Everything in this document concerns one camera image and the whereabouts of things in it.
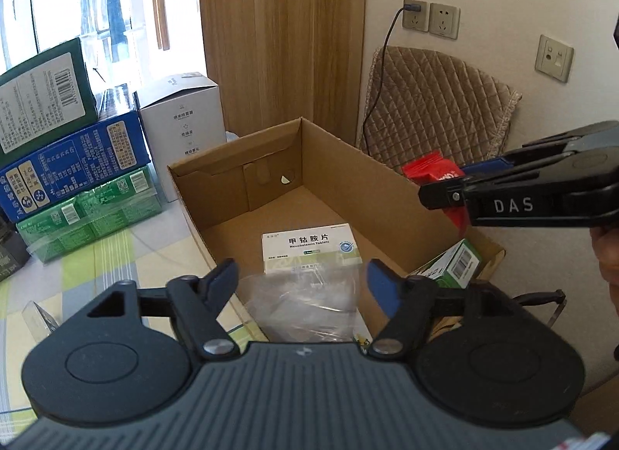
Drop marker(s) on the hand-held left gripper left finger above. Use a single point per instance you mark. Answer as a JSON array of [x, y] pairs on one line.
[[225, 278]]

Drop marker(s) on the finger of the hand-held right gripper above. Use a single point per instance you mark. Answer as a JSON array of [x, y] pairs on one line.
[[445, 194], [488, 165]]

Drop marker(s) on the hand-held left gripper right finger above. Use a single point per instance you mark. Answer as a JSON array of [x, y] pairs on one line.
[[384, 288]]

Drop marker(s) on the red packet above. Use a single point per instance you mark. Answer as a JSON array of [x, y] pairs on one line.
[[428, 169]]

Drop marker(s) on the green medicine box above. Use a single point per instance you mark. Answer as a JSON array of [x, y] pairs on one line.
[[454, 264]]

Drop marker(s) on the clear plastic bag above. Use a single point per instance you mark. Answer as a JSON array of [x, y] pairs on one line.
[[300, 300]]

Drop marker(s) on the white medicine box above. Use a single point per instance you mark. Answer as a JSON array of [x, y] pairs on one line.
[[309, 244]]

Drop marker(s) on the cardboard box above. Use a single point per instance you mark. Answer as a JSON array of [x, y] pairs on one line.
[[358, 179]]

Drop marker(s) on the checked cloth desktop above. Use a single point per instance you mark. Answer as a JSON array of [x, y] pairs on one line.
[[145, 256]]

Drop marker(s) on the person's right hand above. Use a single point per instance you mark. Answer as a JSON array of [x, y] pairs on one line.
[[610, 251]]

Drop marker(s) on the brown quilted cushion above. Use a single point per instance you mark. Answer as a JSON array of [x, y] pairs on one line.
[[435, 106]]

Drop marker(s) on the green wrapped packs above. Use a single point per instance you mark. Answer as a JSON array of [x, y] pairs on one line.
[[96, 213]]

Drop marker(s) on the white carton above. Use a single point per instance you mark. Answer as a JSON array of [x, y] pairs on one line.
[[183, 135]]

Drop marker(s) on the large blue box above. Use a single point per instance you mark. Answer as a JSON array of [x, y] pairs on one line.
[[72, 164]]

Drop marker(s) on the dark green food box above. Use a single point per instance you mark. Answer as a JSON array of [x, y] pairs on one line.
[[10, 251]]

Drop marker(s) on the wooden cabinet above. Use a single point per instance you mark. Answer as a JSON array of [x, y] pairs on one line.
[[280, 34]]

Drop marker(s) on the large dark green box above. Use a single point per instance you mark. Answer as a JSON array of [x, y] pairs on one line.
[[43, 92]]

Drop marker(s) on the beige wall data socket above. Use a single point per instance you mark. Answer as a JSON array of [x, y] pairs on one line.
[[553, 58]]

